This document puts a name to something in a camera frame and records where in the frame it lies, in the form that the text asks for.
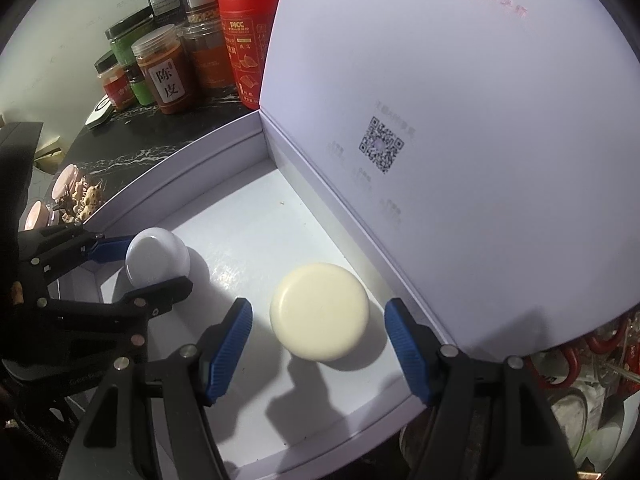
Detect orange spice jar white label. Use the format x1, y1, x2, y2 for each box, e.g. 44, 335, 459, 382
131, 24, 196, 115

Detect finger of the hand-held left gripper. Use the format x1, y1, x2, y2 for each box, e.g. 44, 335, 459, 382
22, 275, 194, 361
17, 222, 136, 291

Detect brown-red spice jar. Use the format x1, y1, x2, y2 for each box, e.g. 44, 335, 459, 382
181, 19, 236, 93

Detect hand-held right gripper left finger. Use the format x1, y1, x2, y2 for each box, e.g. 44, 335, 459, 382
70, 297, 253, 480

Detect small green jar black lid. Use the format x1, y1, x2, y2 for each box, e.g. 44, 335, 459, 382
124, 62, 156, 107

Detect large green jar black lid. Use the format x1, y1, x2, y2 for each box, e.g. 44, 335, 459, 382
105, 14, 161, 61

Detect red canister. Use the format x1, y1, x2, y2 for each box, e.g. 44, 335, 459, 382
217, 0, 287, 111

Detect cream pearl hair clip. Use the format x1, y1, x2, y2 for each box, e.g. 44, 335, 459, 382
72, 177, 107, 221

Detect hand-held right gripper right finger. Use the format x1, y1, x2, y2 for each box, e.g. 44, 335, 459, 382
384, 297, 581, 480

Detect white hinged gift box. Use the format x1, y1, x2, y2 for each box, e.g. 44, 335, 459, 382
56, 0, 640, 480

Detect dark star hair clip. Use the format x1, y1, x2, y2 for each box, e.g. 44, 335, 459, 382
52, 192, 83, 223

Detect pink round compact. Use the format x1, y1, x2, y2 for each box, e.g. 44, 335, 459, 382
24, 201, 63, 231

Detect beige wooden box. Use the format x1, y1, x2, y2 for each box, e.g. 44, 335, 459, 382
32, 135, 68, 173

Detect white round jar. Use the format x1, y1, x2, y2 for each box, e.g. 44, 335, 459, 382
125, 227, 192, 288

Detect cream round jar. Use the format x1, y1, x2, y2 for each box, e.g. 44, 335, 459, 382
269, 262, 372, 363

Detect pink labelled powder compact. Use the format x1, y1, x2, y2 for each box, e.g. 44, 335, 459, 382
52, 164, 83, 201

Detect red-label jar black lid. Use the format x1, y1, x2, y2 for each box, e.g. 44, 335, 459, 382
95, 50, 136, 111

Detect small white device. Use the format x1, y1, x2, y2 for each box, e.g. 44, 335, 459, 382
85, 95, 113, 128

